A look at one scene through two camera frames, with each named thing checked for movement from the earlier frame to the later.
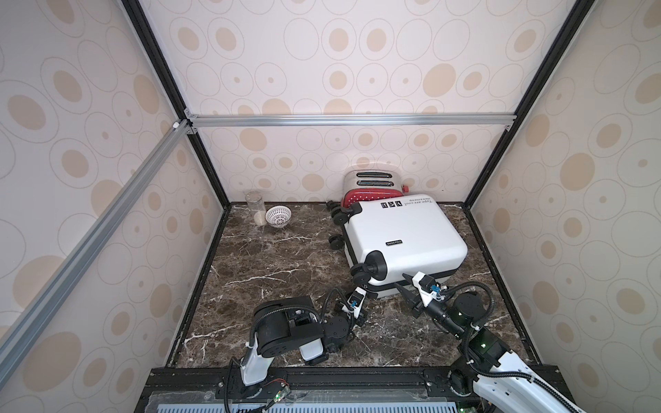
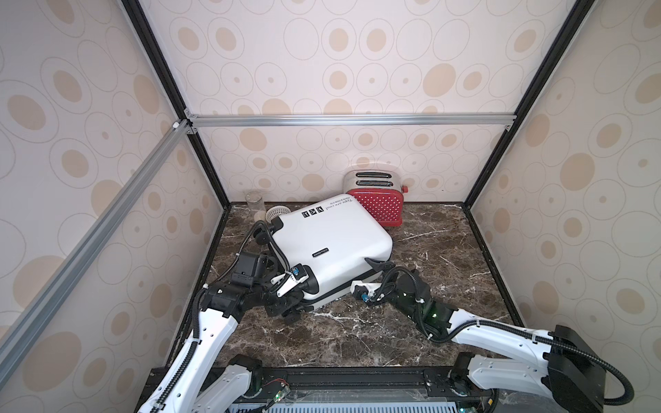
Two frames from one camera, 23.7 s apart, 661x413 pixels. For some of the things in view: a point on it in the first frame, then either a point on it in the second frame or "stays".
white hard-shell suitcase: [404, 234] → [337, 236]
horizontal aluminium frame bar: [492, 120] stays
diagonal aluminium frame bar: [19, 335] stays
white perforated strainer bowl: [278, 215] stays
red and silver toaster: [367, 184] stays
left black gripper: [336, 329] → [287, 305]
